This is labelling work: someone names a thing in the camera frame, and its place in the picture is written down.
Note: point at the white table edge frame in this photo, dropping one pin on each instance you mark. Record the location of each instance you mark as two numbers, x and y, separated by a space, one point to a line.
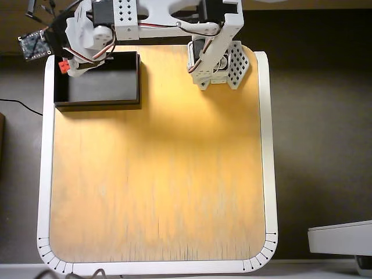
268 145

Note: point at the brown wooden desk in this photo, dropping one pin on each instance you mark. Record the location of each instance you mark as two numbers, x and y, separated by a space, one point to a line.
11 32

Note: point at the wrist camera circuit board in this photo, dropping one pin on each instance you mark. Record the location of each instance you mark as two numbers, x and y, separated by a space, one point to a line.
33 46

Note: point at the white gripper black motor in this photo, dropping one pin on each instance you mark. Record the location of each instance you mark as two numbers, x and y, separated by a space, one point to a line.
76 69

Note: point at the black rectangular bin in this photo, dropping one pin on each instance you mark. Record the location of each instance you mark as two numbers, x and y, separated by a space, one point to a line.
110 84

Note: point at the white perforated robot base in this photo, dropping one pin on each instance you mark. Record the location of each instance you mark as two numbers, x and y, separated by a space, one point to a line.
238 64

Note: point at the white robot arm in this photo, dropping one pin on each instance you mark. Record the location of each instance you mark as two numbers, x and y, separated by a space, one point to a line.
232 23

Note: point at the red lego block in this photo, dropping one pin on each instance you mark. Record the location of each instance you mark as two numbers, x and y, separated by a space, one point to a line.
64 67

